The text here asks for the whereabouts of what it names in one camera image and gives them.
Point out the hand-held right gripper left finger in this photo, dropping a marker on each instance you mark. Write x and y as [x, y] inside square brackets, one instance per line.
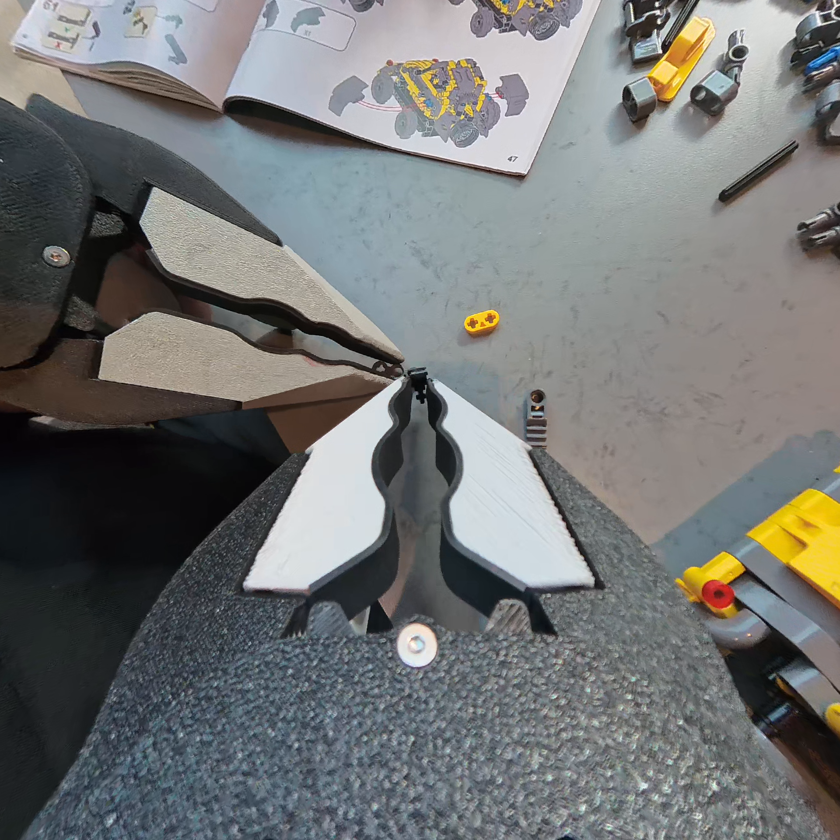
[321, 518]

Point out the person's left hand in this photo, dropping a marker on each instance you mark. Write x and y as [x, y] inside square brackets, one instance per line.
[138, 289]

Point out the black perpendicular connector piece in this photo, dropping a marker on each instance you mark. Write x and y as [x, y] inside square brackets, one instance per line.
[417, 380]

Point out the grey desk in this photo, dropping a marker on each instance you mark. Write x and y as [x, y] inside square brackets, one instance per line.
[590, 295]

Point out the pile of loose brick parts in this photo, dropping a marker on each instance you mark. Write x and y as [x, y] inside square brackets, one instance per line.
[682, 59]

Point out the grey gear rack piece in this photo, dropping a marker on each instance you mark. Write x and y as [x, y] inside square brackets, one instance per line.
[537, 420]

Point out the person's dark clothing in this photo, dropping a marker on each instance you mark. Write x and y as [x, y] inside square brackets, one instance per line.
[79, 590]

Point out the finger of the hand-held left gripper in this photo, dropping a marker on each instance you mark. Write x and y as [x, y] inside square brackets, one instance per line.
[243, 262]
[184, 358]

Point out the paper instruction booklet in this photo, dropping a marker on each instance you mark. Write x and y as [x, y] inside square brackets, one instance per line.
[295, 65]

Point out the yellow toy brick vehicle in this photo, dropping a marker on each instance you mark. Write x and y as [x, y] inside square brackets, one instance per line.
[800, 538]

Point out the thin black axle rod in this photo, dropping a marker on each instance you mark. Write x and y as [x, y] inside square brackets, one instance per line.
[758, 170]

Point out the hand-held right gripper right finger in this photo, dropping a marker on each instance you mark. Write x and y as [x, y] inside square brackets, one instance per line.
[518, 518]

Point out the grey three-hole thin beam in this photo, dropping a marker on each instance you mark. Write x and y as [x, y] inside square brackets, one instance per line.
[387, 367]

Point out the small yellow two-hole piece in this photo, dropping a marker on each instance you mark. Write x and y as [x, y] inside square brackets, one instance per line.
[482, 322]

